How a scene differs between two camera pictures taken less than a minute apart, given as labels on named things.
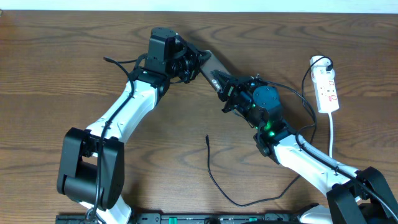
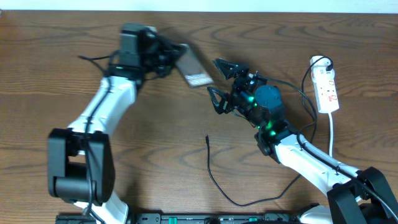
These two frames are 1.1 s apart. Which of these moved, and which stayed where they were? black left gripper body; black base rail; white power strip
Moved: black left gripper body
Stayed: black base rail; white power strip
